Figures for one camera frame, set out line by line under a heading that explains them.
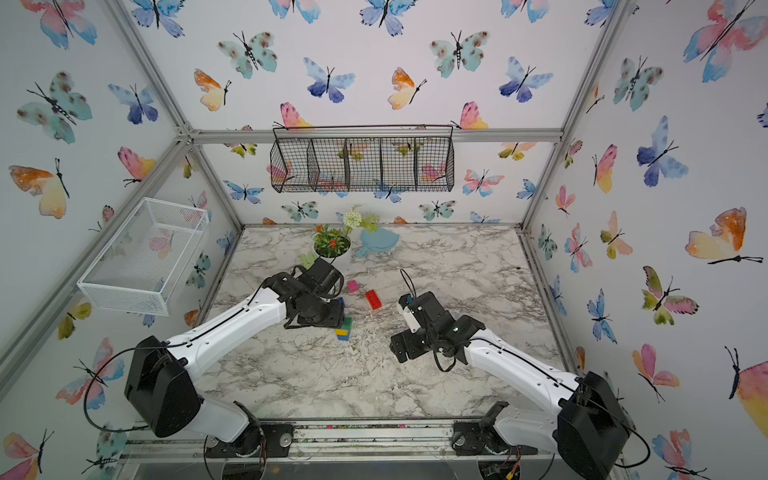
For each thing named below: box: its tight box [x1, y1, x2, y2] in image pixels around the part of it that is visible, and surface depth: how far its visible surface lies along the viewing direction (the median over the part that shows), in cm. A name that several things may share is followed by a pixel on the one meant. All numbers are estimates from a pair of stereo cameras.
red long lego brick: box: [365, 289, 382, 310], surface depth 100 cm
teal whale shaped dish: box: [356, 227, 400, 258], surface depth 117 cm
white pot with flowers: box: [312, 209, 380, 260], surface depth 99 cm
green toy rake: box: [300, 252, 320, 269], surface depth 113 cm
